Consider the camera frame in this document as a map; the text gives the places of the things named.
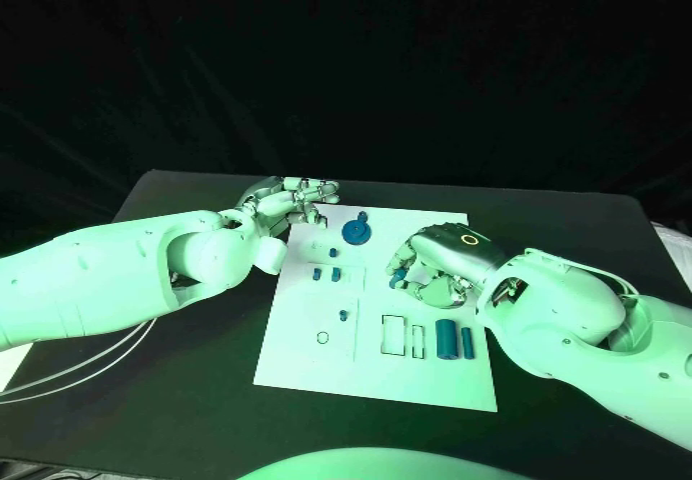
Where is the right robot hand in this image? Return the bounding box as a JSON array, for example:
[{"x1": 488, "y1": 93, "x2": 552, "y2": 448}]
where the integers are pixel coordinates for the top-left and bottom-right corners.
[{"x1": 381, "y1": 222, "x2": 507, "y2": 309}]

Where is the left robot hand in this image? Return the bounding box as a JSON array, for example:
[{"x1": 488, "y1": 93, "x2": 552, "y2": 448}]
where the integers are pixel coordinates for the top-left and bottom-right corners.
[{"x1": 234, "y1": 176, "x2": 341, "y2": 239}]

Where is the white task board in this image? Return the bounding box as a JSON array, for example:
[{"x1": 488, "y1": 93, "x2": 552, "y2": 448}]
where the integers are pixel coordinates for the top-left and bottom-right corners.
[{"x1": 252, "y1": 203, "x2": 498, "y2": 413}]

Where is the blue gear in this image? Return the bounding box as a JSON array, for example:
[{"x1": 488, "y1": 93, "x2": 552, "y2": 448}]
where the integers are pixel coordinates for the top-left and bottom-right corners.
[{"x1": 340, "y1": 219, "x2": 374, "y2": 246}]

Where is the thick blue cylinder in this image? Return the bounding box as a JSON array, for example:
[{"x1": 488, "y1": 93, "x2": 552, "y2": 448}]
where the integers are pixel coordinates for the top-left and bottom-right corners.
[{"x1": 433, "y1": 318, "x2": 459, "y2": 361}]

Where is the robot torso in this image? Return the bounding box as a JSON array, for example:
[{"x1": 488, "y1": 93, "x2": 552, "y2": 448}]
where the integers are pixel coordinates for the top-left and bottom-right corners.
[{"x1": 234, "y1": 446, "x2": 526, "y2": 480}]

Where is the white cable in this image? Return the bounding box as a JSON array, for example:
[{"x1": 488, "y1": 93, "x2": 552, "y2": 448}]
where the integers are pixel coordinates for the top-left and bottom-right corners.
[
  {"x1": 0, "y1": 316, "x2": 158, "y2": 396},
  {"x1": 0, "y1": 318, "x2": 159, "y2": 405}
]

